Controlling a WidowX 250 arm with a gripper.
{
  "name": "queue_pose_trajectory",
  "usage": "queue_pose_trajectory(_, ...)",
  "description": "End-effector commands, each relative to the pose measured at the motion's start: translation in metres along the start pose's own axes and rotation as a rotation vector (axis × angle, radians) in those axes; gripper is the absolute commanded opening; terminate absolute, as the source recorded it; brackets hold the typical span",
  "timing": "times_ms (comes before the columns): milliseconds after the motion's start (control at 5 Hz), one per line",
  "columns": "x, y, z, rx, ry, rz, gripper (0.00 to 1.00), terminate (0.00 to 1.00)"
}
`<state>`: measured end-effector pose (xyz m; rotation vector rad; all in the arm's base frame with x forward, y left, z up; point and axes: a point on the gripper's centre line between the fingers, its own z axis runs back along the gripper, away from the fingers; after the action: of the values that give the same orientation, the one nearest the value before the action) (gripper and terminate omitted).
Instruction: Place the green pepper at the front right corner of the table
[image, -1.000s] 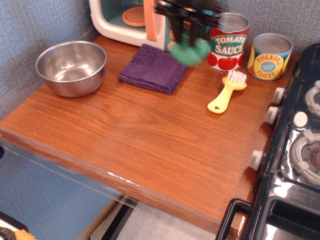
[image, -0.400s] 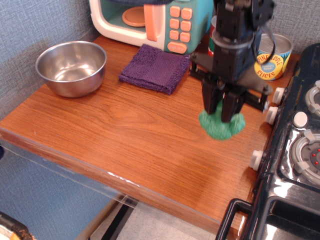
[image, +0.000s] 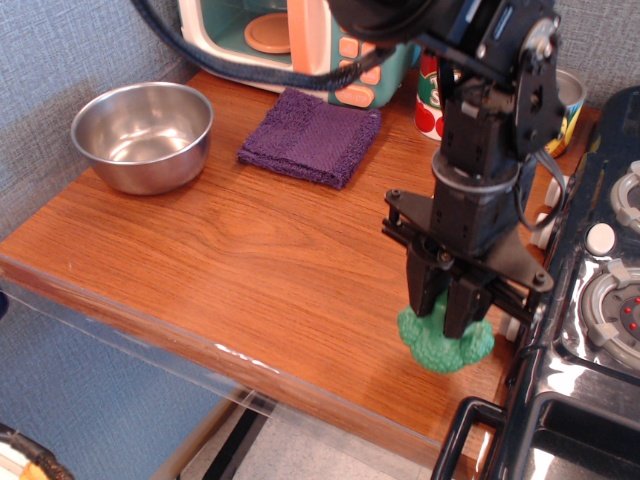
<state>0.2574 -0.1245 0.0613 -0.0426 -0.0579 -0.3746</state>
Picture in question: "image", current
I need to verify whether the pineapple slices can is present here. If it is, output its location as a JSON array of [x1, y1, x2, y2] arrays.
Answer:
[[546, 70, 587, 158]]

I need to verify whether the stainless steel bowl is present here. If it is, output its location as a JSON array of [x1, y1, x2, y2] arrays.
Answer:
[[70, 82, 214, 196]]

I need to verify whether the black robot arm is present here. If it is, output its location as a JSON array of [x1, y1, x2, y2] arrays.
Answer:
[[329, 1, 566, 339]]

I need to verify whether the tomato sauce can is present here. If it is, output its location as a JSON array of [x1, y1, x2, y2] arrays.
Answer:
[[414, 53, 444, 141]]

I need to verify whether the purple folded cloth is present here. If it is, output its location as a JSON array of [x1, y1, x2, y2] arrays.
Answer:
[[238, 89, 382, 190]]

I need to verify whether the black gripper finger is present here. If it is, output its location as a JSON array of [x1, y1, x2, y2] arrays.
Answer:
[[444, 278, 493, 339], [406, 247, 450, 317]]

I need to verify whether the orange black object bottom left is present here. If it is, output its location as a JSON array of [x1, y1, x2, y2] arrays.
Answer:
[[1, 424, 75, 480]]

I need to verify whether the black toy stove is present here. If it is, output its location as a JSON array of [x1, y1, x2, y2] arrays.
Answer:
[[432, 87, 639, 479]]

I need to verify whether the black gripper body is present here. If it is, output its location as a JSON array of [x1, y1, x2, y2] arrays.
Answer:
[[383, 150, 554, 324]]

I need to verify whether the green toy broccoli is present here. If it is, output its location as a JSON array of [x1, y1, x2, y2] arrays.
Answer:
[[397, 292, 495, 374]]

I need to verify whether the toy microwave oven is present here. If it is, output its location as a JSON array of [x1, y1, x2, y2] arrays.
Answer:
[[178, 0, 420, 109]]

